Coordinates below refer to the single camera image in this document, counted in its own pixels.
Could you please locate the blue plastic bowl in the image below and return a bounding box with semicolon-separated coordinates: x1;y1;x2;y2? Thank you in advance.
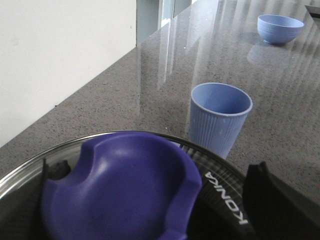
257;14;305;45

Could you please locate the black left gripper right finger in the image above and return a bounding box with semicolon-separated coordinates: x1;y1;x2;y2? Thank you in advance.
242;162;320;240

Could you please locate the blue ribbed plastic cup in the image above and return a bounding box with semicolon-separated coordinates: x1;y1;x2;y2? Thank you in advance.
190;82;253;159

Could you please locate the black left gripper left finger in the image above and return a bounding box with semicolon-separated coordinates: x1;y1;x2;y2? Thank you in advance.
35;158;71;215

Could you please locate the glass pot lid purple handle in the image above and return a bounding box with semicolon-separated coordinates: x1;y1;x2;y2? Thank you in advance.
0;131;256;240

